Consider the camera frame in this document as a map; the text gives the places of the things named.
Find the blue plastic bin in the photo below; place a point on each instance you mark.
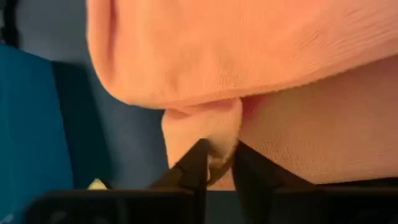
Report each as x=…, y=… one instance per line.
x=31, y=124

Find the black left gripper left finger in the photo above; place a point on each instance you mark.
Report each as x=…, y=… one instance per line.
x=174, y=199

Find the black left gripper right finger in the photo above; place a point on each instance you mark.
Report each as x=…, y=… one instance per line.
x=264, y=193

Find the orange microfiber towel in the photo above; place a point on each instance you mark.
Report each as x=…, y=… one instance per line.
x=217, y=46

